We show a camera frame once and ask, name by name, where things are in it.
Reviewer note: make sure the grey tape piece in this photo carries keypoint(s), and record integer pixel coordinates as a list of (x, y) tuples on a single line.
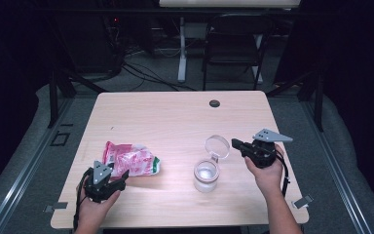
[(56, 206), (302, 202)]

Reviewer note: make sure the black metal frame stand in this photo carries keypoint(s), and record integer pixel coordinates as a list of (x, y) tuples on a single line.
[(318, 104), (53, 97)]

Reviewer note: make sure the black folding chair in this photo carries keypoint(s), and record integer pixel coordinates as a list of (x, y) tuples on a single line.
[(233, 39)]

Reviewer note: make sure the pink and white plastic bag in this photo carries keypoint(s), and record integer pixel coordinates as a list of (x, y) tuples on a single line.
[(133, 161)]

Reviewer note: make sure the aluminium floor rail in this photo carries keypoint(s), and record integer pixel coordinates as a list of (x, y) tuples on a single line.
[(337, 169), (22, 169)]

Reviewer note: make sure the white desk with legs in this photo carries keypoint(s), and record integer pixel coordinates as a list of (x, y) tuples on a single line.
[(182, 48)]

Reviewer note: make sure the person's right hand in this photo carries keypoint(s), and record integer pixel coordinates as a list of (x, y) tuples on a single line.
[(268, 178)]

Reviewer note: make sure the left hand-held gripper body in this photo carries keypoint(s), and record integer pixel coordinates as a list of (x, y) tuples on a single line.
[(99, 187)]

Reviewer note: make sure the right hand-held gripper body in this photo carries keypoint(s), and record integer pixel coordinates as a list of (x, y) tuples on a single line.
[(261, 154)]

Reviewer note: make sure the black equipment cabinet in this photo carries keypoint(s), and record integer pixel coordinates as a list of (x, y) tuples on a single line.
[(87, 45)]

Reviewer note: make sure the person's left hand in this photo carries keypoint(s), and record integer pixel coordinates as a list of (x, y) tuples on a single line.
[(94, 211)]

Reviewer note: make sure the clear jar with flip lid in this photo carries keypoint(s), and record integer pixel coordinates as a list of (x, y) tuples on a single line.
[(206, 174)]

